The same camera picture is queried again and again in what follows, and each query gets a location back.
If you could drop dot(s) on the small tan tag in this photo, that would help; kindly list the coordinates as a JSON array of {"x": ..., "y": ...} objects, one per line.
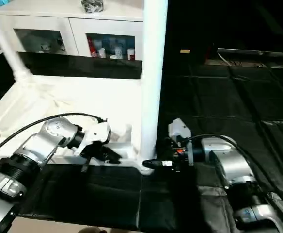
[{"x": 184, "y": 51}]

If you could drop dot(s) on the silver crumpled object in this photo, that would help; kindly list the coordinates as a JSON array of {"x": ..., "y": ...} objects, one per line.
[{"x": 92, "y": 5}]

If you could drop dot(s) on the small red bottle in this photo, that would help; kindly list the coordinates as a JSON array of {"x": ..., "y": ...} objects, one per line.
[{"x": 90, "y": 47}]

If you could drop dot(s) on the long black bar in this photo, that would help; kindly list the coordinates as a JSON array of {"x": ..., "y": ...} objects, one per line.
[{"x": 258, "y": 52}]

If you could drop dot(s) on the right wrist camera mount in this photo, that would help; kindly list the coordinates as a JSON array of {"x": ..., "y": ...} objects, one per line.
[{"x": 179, "y": 128}]

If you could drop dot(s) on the white glass-door cabinet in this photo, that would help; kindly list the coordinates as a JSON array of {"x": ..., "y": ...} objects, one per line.
[{"x": 69, "y": 26}]

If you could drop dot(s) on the white compartment tray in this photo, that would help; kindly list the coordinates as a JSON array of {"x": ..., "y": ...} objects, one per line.
[{"x": 83, "y": 102}]

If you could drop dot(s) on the black work mat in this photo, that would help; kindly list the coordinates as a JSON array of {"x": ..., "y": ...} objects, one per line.
[{"x": 228, "y": 107}]

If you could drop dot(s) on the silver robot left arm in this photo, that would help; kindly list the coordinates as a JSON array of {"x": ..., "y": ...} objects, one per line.
[{"x": 39, "y": 145}]

